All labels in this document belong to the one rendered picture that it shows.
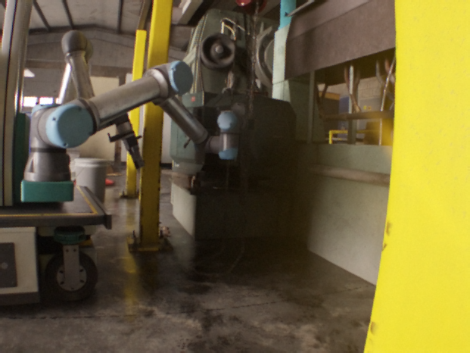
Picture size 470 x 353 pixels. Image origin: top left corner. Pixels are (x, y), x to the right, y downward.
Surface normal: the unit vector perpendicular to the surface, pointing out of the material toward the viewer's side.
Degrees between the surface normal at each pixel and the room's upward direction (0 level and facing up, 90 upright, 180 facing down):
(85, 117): 94
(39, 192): 90
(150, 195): 90
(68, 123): 94
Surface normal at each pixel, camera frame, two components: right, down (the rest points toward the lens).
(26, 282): 0.52, 0.09
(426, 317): -0.94, -0.03
